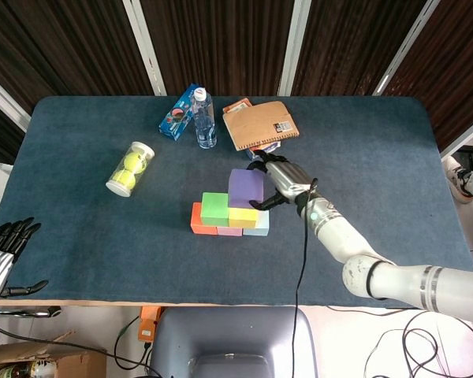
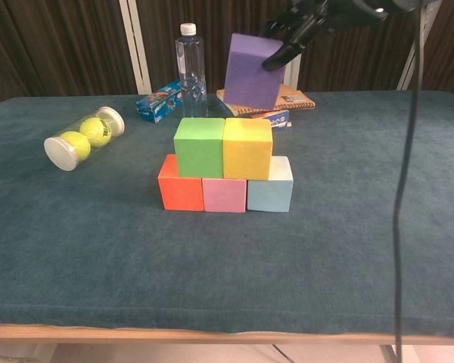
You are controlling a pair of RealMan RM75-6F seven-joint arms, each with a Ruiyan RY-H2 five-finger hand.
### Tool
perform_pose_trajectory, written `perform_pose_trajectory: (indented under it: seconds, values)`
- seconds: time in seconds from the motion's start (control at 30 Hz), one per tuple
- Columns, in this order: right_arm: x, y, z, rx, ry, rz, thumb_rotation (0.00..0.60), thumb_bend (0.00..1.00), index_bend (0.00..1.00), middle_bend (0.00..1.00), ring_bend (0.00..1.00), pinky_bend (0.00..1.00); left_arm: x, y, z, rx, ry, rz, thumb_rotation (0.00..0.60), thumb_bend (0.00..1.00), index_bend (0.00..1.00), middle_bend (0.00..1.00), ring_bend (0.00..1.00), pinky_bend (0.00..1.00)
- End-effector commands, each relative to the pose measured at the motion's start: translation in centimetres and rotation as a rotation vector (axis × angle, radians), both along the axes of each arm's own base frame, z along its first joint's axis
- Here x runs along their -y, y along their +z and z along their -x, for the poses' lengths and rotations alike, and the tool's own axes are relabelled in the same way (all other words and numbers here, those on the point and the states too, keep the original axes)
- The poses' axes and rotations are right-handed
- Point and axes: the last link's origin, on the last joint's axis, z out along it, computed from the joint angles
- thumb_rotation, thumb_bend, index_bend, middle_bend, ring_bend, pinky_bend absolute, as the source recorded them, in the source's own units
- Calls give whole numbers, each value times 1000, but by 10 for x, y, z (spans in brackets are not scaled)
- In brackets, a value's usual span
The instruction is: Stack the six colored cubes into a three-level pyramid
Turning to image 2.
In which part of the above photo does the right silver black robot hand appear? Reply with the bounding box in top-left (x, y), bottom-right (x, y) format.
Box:
top-left (260, 0), bottom-right (389, 72)

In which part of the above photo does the purple foam cube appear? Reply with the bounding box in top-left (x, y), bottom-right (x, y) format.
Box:
top-left (222, 33), bottom-right (285, 110)

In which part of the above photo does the yellow foam cube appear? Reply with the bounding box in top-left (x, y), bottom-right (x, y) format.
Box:
top-left (222, 117), bottom-right (274, 181)

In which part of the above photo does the green foam cube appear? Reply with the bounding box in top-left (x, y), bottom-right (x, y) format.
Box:
top-left (173, 117), bottom-right (226, 179)

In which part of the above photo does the light blue foam cube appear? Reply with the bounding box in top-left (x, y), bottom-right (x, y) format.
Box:
top-left (246, 155), bottom-right (294, 213)

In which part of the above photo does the pink foam cube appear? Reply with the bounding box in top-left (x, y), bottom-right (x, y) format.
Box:
top-left (201, 177), bottom-right (248, 213)

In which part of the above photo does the red foam cube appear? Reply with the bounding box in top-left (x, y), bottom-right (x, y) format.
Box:
top-left (157, 153), bottom-right (205, 213)

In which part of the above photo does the brown cardboard package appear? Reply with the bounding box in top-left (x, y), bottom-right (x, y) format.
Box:
top-left (216, 82), bottom-right (317, 116)

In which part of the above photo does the blue white card box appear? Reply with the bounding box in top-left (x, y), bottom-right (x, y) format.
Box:
top-left (216, 100), bottom-right (291, 129)

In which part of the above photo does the clear plastic water bottle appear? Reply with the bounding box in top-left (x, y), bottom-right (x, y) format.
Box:
top-left (174, 22), bottom-right (210, 120)

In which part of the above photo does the blue cookie box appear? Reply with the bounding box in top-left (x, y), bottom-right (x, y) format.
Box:
top-left (135, 79), bottom-right (185, 125)

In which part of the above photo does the yellow tennis ball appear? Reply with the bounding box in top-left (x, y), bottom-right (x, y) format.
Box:
top-left (79, 117), bottom-right (113, 147)
top-left (60, 130), bottom-right (92, 160)

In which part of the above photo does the blue felt table cloth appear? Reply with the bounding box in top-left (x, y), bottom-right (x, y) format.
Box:
top-left (0, 88), bottom-right (454, 337)

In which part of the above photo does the clear tennis ball tube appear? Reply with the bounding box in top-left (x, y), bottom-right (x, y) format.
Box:
top-left (43, 106), bottom-right (126, 172)

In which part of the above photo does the black right hand cable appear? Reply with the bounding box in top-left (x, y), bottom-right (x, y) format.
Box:
top-left (391, 0), bottom-right (427, 363)

